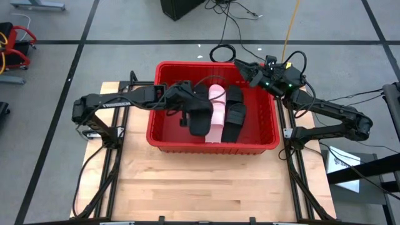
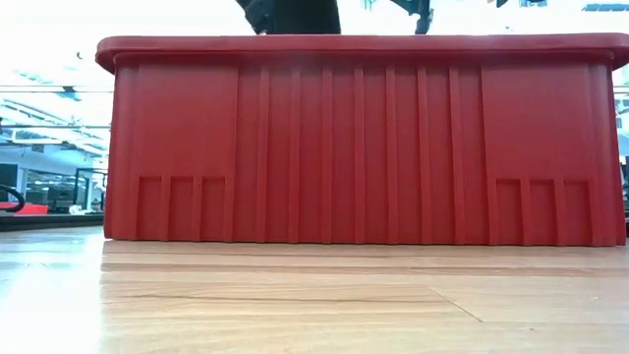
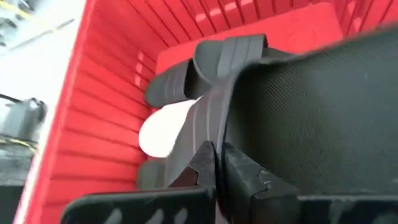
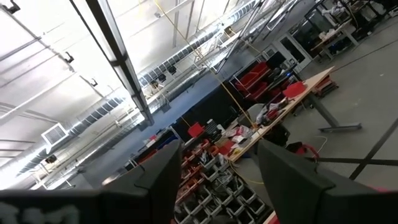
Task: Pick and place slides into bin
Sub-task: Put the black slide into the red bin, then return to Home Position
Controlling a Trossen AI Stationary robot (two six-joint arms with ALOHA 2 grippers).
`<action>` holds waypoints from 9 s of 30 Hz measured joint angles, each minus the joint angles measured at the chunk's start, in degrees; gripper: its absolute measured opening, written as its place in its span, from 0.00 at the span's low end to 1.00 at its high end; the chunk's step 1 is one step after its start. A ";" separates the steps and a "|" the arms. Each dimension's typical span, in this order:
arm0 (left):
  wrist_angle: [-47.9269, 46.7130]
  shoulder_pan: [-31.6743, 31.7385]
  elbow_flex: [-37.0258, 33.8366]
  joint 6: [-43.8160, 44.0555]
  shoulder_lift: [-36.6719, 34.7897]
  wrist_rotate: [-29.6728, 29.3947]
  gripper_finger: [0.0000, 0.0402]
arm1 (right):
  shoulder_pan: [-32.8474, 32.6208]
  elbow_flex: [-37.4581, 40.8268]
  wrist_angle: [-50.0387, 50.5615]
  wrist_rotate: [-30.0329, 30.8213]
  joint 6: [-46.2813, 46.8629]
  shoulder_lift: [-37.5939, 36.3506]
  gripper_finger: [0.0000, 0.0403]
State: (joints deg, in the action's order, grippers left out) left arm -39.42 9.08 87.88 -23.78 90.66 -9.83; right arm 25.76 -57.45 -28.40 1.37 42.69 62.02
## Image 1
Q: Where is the red and black cart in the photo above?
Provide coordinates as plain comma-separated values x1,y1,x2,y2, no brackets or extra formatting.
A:
0,21,38,71

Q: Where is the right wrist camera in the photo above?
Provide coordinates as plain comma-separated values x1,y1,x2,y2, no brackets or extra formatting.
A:
264,54,279,70

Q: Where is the red plastic bin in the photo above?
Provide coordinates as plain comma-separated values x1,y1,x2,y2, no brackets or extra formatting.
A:
146,61,281,156

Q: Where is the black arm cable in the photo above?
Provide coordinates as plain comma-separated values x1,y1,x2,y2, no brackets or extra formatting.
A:
324,88,385,104
71,142,109,219

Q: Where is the black equipment case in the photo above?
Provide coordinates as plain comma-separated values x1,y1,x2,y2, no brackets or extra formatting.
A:
160,0,206,22

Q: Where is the white cable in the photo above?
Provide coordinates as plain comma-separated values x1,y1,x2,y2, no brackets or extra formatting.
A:
11,12,32,42

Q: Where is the black table frame rail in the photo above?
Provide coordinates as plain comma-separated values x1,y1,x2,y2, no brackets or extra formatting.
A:
71,70,140,219
276,93,338,221

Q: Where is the black foam slide sandal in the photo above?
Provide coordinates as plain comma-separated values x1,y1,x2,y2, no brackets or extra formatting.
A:
187,84,214,138
221,85,248,144

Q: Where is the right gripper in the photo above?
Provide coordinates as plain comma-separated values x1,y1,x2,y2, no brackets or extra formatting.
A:
234,58,306,97

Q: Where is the pink foam slide sandal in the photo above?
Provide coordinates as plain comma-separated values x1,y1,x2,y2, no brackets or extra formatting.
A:
204,84,227,144

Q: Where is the coiled black cable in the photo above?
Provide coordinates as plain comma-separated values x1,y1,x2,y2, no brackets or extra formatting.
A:
208,43,238,64

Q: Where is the yellow cable on cart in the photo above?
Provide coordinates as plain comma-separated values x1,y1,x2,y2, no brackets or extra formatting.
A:
0,31,8,75

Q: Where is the grey side table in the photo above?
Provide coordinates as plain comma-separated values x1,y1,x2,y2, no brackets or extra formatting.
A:
321,149,390,206

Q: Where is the black floor cable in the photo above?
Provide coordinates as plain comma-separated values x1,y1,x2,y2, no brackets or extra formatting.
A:
204,0,266,63

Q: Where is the grey metal bar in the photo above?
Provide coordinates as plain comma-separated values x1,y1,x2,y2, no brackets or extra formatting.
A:
0,74,26,86

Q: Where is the white printed sheet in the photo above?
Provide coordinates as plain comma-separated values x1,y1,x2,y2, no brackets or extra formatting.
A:
326,145,363,194

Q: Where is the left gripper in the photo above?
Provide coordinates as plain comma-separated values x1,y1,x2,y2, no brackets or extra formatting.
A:
165,80,201,128

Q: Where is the yellow hanging cable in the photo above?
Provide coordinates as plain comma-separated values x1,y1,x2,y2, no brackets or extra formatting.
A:
280,0,301,63

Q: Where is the black rig frame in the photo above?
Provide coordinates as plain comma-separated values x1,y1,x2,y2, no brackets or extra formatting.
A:
326,81,400,225

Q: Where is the grey metal stand base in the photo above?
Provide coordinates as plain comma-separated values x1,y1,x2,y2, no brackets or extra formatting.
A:
10,0,66,12

